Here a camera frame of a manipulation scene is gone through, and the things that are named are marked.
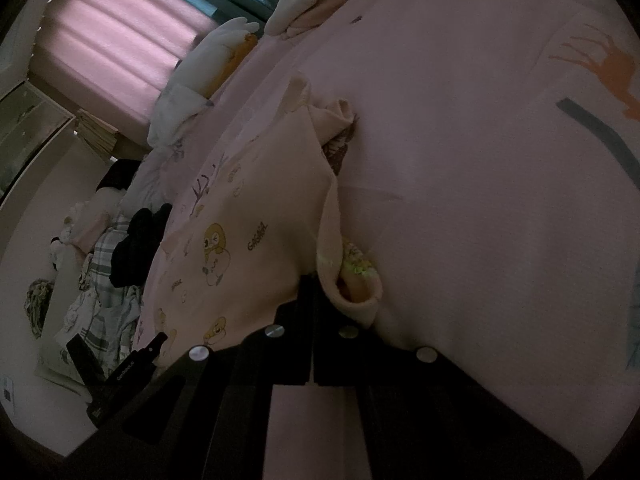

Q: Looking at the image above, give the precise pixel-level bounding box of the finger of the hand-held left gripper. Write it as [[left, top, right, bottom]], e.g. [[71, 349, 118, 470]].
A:
[[66, 334, 107, 397], [147, 331, 169, 367]]

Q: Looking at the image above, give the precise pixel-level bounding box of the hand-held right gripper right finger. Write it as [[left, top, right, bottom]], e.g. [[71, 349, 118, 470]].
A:
[[314, 285, 586, 480]]

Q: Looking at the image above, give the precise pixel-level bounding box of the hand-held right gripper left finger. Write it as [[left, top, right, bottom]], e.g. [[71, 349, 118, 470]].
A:
[[65, 274, 317, 480]]

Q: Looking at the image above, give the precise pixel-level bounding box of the beige cartoon print baby garment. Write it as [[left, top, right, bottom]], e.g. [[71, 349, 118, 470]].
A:
[[142, 75, 383, 361]]

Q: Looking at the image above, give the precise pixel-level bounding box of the light green cloth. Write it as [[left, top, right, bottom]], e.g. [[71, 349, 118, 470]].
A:
[[97, 285, 141, 342]]

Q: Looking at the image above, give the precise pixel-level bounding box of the dark patterned cloth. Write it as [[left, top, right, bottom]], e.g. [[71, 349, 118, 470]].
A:
[[25, 280, 56, 339]]

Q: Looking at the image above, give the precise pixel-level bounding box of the black cloth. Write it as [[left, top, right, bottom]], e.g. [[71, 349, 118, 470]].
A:
[[110, 205, 173, 288]]

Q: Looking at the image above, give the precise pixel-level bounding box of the panda plush toy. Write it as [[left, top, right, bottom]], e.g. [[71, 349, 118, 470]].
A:
[[49, 235, 69, 272]]

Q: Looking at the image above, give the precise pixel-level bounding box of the white plush toy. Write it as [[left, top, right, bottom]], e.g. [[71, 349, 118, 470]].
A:
[[70, 190, 126, 252]]

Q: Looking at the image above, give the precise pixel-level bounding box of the black pillow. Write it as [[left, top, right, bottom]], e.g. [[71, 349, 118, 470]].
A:
[[97, 159, 143, 194]]

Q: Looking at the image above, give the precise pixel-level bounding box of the pink printed bed blanket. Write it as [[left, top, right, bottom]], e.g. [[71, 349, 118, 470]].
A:
[[130, 0, 640, 480]]

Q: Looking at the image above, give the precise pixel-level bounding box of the cream fringed cloth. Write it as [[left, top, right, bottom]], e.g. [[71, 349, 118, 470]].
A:
[[74, 109, 121, 162]]

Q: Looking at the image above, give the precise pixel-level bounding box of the white crumpled pillow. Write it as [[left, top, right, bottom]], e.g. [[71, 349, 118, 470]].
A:
[[147, 82, 211, 149]]

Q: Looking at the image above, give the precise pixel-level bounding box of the white cabinet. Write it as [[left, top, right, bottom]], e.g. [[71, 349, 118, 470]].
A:
[[0, 80, 76, 202]]

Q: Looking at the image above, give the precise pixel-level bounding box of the orange cushion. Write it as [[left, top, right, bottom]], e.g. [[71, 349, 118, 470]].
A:
[[212, 35, 258, 93]]

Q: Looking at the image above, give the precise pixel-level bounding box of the pink folded cloth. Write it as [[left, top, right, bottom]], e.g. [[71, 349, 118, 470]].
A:
[[285, 0, 362, 41]]

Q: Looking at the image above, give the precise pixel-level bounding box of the pink curtain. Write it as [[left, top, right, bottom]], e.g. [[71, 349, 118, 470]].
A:
[[30, 0, 221, 131]]

